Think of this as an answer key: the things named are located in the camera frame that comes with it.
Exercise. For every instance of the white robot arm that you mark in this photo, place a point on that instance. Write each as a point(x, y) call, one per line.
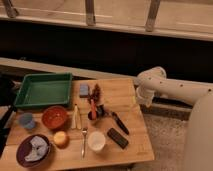
point(198, 151)

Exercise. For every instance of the green plastic tray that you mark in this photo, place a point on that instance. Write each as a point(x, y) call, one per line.
point(42, 90)

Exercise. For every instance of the dark red dried bunch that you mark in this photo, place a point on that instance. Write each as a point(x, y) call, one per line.
point(96, 93)

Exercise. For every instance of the dark round cup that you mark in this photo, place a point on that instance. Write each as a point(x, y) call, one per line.
point(100, 112)

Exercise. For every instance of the blue sponge block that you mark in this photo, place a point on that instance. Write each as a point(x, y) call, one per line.
point(83, 91)

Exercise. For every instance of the black rectangular block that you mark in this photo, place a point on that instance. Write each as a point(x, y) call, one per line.
point(117, 138)

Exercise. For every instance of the silver fork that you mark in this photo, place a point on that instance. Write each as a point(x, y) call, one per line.
point(84, 133)

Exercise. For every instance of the white cup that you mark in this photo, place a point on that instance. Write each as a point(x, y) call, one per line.
point(96, 141)

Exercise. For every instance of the red bowl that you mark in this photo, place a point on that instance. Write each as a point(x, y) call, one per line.
point(54, 117)

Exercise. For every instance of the yellow round fruit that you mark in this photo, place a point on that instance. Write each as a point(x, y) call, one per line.
point(60, 138)

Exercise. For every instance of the blue plastic cup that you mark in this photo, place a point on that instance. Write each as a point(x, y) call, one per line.
point(26, 120)

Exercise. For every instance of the grey crumpled cloth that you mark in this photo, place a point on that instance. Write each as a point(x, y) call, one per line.
point(39, 149)

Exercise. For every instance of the purple plate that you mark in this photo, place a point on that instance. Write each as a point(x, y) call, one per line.
point(24, 149)

